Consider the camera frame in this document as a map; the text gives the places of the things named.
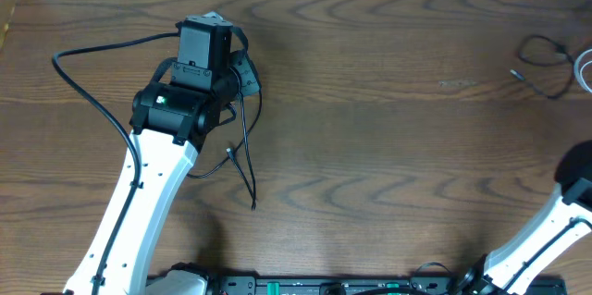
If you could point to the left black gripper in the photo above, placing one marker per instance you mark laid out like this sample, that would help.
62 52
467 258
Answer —
247 75

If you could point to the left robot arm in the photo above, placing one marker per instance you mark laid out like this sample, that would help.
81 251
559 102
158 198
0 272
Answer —
170 119

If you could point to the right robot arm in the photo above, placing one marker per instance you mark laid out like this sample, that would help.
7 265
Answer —
562 221

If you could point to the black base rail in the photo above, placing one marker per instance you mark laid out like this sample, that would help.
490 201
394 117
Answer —
333 286

